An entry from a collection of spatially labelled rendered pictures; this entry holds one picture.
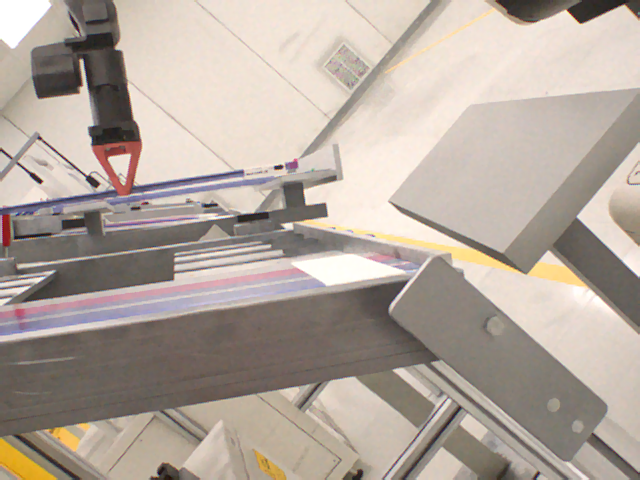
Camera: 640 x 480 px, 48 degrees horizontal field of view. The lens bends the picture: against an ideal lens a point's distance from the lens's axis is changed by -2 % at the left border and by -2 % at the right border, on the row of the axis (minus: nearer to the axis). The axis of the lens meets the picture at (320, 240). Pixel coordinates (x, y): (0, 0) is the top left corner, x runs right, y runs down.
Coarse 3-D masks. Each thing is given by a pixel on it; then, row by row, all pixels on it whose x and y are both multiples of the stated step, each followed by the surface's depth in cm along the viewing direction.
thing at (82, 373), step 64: (128, 320) 47; (192, 320) 47; (256, 320) 48; (320, 320) 49; (384, 320) 50; (0, 384) 45; (64, 384) 46; (128, 384) 47; (192, 384) 48; (256, 384) 49
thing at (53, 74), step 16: (96, 0) 100; (96, 16) 99; (96, 32) 99; (48, 48) 100; (64, 48) 101; (80, 48) 102; (32, 64) 98; (48, 64) 99; (64, 64) 99; (32, 80) 98; (48, 80) 99; (64, 80) 99; (48, 96) 101
